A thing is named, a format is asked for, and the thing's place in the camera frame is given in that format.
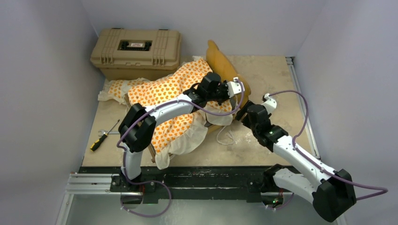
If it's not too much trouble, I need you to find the wooden pet bed frame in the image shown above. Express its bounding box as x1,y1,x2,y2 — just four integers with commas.
124,39,252,164

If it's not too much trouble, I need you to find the orange patterned white blanket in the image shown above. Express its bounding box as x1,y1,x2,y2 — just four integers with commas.
128,56,237,171

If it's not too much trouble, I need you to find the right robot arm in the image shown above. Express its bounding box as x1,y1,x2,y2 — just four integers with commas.
236,99,357,222

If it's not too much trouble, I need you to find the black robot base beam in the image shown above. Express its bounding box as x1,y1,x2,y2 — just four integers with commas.
77,165,304,204

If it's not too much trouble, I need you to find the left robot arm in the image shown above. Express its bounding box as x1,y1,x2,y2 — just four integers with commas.
116,72,244,192

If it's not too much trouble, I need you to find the small orange patterned pillow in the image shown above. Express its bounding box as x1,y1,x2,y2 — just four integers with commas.
98,78,149,105

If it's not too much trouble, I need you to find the tan plastic tool case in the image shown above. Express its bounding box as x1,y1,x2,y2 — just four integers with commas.
90,28,182,81

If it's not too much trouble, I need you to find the silver open-end wrench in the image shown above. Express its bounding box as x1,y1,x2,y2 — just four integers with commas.
98,129,120,137

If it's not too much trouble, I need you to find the yellow black screwdriver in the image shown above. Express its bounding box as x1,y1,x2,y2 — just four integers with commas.
90,120,120,151

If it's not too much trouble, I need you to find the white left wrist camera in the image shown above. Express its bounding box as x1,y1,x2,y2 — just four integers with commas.
227,77,245,98

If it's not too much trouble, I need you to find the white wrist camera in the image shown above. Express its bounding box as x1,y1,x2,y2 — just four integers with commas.
227,77,245,98
261,93,277,114

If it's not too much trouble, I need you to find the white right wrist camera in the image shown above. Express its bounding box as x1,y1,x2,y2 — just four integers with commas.
261,93,277,114

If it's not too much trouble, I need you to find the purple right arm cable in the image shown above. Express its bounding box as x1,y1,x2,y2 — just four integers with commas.
266,90,389,211

